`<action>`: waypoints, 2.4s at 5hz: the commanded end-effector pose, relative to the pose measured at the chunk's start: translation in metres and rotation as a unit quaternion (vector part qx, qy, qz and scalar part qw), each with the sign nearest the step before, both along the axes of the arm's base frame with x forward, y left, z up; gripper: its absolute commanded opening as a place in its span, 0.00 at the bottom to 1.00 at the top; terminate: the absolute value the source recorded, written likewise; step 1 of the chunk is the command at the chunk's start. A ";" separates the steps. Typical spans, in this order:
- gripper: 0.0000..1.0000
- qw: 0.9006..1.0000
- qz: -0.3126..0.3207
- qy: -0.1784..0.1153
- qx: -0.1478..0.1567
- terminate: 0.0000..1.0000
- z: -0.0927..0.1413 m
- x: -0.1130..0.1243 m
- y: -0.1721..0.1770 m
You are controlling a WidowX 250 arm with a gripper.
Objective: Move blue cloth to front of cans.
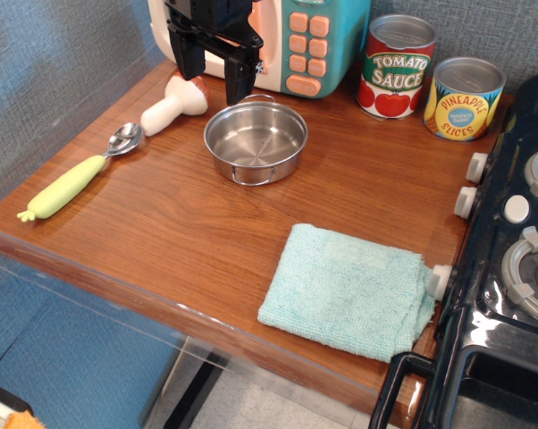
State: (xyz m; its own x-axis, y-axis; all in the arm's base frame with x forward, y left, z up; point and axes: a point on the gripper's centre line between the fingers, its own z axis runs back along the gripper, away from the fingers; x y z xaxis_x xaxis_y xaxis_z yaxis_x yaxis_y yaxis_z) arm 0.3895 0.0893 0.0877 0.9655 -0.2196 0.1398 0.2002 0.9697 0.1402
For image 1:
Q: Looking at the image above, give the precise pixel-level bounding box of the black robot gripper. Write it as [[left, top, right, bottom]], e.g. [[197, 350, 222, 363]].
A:
[[165, 1, 264, 105]]

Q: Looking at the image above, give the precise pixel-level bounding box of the light blue folded towel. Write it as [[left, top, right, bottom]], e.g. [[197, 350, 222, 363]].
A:
[[257, 223, 435, 362]]

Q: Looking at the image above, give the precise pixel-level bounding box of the toy mushroom brown cap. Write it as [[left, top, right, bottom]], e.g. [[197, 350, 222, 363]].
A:
[[139, 73, 211, 138]]

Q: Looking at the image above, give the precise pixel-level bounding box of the small stainless steel pot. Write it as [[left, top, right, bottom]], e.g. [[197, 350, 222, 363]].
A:
[[204, 95, 308, 187]]

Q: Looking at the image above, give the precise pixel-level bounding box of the teal toy microwave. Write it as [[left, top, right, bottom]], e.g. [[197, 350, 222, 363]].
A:
[[148, 1, 371, 98]]

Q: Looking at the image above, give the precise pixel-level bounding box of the tomato sauce can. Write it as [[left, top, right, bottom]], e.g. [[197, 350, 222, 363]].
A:
[[357, 14, 437, 119]]

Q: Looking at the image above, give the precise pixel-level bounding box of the pineapple slices can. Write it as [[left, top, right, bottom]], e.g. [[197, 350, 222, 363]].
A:
[[424, 57, 506, 142]]

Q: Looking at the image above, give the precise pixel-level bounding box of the orange fuzzy object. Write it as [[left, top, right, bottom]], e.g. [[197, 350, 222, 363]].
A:
[[3, 411, 45, 429]]

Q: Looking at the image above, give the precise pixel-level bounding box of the black toy stove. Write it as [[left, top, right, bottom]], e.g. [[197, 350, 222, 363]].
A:
[[370, 75, 538, 428]]

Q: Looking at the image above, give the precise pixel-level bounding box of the spoon with green handle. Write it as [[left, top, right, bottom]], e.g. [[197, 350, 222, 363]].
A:
[[17, 122, 144, 223]]

